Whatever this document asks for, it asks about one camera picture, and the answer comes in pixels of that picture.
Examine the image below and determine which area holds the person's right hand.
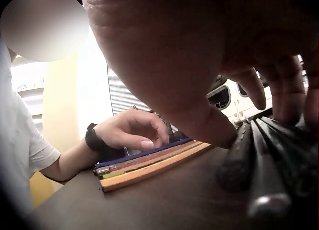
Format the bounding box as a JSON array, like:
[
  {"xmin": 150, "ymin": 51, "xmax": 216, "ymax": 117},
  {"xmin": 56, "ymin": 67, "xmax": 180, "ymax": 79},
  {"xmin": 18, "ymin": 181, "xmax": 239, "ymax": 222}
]
[{"xmin": 79, "ymin": 0, "xmax": 319, "ymax": 149}]

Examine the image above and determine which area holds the person's left hand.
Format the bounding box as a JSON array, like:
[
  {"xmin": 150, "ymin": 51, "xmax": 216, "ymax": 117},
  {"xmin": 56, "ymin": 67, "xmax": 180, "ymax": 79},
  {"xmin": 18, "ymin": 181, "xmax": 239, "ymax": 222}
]
[{"xmin": 96, "ymin": 108, "xmax": 172, "ymax": 151}]

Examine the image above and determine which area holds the person's right index finger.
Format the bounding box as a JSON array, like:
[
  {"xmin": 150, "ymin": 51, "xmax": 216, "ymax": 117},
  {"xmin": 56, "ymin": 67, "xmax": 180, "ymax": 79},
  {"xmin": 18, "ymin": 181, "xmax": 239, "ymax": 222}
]
[{"xmin": 228, "ymin": 67, "xmax": 267, "ymax": 110}]

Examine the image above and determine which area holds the person's left index finger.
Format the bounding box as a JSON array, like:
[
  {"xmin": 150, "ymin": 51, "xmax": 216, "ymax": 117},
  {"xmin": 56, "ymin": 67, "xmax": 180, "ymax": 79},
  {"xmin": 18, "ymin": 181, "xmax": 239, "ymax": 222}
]
[{"xmin": 140, "ymin": 112, "xmax": 172, "ymax": 144}]

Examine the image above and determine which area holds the person's right ring finger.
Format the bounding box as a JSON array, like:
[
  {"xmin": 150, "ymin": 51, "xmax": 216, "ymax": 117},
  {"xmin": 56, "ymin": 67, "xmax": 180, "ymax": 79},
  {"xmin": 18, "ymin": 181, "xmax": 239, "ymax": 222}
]
[{"xmin": 305, "ymin": 54, "xmax": 319, "ymax": 127}]

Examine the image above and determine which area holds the person's left thumb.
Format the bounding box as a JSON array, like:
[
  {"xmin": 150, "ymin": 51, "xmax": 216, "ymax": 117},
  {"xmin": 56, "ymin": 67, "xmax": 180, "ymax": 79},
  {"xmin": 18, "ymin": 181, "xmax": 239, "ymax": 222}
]
[{"xmin": 117, "ymin": 134, "xmax": 155, "ymax": 151}]

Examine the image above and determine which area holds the person's right thumb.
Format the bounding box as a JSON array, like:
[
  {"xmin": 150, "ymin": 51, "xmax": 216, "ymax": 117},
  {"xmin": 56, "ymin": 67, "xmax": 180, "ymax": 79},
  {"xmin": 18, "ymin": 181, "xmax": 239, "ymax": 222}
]
[{"xmin": 174, "ymin": 98, "xmax": 238, "ymax": 149}]

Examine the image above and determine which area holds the person's right middle finger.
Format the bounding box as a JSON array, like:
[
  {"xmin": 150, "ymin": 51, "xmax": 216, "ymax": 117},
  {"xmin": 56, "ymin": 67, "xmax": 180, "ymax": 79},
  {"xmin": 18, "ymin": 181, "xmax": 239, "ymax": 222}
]
[{"xmin": 257, "ymin": 55, "xmax": 307, "ymax": 124}]

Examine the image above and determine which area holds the black speckled pencil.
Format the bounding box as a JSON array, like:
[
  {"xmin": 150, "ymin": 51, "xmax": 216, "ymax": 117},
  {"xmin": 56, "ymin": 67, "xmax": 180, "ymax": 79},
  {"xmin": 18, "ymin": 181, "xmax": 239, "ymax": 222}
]
[{"xmin": 216, "ymin": 122, "xmax": 252, "ymax": 192}]

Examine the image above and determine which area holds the dark pencil with silver end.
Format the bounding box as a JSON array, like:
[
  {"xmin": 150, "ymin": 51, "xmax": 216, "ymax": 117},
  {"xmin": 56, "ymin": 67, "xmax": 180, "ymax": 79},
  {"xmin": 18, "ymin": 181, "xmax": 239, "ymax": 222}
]
[{"xmin": 245, "ymin": 120, "xmax": 292, "ymax": 222}]

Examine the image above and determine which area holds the blue pencil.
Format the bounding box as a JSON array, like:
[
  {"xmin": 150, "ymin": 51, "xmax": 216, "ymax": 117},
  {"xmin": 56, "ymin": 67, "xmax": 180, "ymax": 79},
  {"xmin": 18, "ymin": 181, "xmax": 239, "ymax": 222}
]
[{"xmin": 96, "ymin": 138, "xmax": 193, "ymax": 167}]

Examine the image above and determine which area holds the metal mesh holder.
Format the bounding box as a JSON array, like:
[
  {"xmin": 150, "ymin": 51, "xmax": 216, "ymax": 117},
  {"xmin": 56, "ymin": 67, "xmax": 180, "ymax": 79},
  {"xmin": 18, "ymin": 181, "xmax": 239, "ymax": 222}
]
[{"xmin": 152, "ymin": 112, "xmax": 181, "ymax": 142}]

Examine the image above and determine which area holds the brown pencil with metal end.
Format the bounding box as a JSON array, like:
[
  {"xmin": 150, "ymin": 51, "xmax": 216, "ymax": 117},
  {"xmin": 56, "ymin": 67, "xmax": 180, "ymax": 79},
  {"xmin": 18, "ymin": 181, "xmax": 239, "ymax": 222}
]
[{"xmin": 93, "ymin": 140, "xmax": 198, "ymax": 175}]

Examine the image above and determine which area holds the pink pencil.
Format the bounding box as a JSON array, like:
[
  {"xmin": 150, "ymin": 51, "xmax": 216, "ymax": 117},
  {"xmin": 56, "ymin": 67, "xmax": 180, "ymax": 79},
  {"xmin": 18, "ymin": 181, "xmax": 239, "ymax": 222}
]
[{"xmin": 110, "ymin": 141, "xmax": 203, "ymax": 174}]

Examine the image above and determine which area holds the white office machine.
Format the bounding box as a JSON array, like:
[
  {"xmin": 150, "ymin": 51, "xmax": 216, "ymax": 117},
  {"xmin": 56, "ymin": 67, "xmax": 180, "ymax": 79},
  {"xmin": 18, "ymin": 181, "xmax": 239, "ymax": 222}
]
[{"xmin": 206, "ymin": 54, "xmax": 309, "ymax": 122}]

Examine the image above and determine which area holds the black wrist band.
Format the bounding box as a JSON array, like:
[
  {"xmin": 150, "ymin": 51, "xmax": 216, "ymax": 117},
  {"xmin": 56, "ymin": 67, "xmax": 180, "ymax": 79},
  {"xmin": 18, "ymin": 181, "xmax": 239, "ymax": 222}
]
[{"xmin": 85, "ymin": 123, "xmax": 111, "ymax": 151}]

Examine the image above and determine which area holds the grey window blind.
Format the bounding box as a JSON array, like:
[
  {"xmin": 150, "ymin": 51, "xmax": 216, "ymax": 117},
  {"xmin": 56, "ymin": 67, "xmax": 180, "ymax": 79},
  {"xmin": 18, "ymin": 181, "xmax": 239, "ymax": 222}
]
[{"xmin": 108, "ymin": 62, "xmax": 161, "ymax": 116}]

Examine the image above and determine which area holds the person's body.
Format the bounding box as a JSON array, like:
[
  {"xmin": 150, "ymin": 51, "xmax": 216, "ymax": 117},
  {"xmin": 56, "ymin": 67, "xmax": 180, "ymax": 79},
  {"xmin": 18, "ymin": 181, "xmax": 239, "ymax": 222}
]
[{"xmin": 0, "ymin": 44, "xmax": 61, "ymax": 215}]

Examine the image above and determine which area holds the white wall shelf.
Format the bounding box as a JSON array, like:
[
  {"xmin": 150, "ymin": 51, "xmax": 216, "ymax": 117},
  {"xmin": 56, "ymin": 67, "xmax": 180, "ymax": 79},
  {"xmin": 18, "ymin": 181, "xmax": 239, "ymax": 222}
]
[{"xmin": 10, "ymin": 64, "xmax": 48, "ymax": 117}]

